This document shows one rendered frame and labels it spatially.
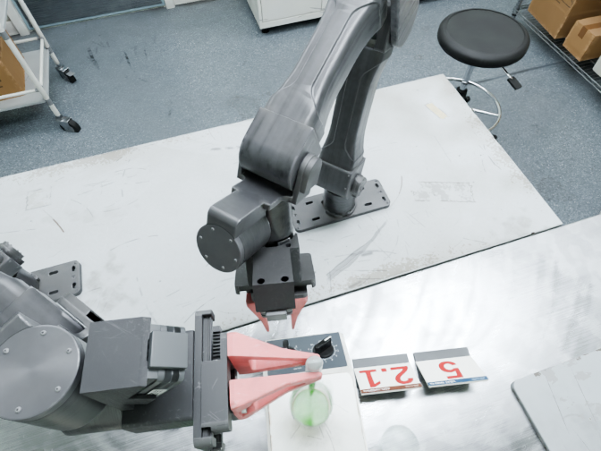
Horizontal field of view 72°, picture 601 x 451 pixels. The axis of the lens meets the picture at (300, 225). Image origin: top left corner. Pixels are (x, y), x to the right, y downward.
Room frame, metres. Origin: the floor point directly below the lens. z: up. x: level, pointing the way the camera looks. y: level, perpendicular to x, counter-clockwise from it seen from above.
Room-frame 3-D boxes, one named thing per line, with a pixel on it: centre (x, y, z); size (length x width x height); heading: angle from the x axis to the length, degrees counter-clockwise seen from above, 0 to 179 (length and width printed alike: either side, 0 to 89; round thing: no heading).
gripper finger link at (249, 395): (0.09, 0.03, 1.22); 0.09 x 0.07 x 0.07; 96
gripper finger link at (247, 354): (0.08, 0.03, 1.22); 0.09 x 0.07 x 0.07; 96
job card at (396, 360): (0.15, -0.13, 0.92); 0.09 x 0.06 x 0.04; 95
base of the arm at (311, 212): (0.48, -0.08, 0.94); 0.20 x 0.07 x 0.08; 107
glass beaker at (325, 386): (0.09, -0.01, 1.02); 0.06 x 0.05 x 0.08; 133
